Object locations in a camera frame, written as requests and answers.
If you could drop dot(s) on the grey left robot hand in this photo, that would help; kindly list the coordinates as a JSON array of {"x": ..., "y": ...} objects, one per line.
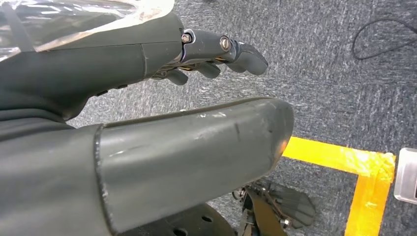
[{"x": 195, "y": 153}]

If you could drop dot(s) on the dark metal robot foot linkage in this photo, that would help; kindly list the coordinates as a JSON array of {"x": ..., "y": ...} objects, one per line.
[{"x": 277, "y": 208}]

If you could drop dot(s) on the yellow floor tape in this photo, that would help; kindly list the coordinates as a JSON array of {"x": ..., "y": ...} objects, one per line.
[{"x": 368, "y": 195}]

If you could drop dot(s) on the clear plastic film cover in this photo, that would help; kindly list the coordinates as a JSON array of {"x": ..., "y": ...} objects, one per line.
[{"x": 65, "y": 19}]

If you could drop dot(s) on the silver floor box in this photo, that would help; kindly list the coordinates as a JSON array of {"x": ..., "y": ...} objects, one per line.
[{"x": 405, "y": 176}]

